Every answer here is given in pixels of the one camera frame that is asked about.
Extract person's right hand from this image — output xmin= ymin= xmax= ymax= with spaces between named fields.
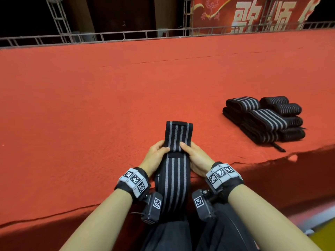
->
xmin=179 ymin=141 xmax=216 ymax=177

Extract person's left hand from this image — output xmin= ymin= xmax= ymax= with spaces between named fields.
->
xmin=137 ymin=140 xmax=171 ymax=178

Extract black striped strap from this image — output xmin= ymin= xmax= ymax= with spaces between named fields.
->
xmin=156 ymin=121 xmax=194 ymax=218

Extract stack of striped wraps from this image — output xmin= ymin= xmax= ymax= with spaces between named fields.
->
xmin=222 ymin=96 xmax=307 ymax=153

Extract person's right forearm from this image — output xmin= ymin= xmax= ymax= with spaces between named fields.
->
xmin=228 ymin=184 xmax=322 ymax=251

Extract person's left forearm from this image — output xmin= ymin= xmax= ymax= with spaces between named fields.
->
xmin=60 ymin=188 xmax=134 ymax=251

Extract black trousers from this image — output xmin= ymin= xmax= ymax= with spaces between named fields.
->
xmin=140 ymin=204 xmax=260 ymax=251

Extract metal railing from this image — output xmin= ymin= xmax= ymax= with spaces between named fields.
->
xmin=0 ymin=21 xmax=335 ymax=48

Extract grey metal stand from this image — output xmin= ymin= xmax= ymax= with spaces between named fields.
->
xmin=298 ymin=204 xmax=335 ymax=236

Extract metal truss column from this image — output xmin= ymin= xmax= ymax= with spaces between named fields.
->
xmin=46 ymin=0 xmax=74 ymax=44
xmin=262 ymin=0 xmax=278 ymax=30
xmin=183 ymin=0 xmax=193 ymax=36

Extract red banner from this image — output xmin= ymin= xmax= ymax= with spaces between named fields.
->
xmin=192 ymin=0 xmax=322 ymax=33

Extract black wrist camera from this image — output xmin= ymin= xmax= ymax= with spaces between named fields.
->
xmin=141 ymin=192 xmax=163 ymax=225
xmin=191 ymin=188 xmax=215 ymax=222

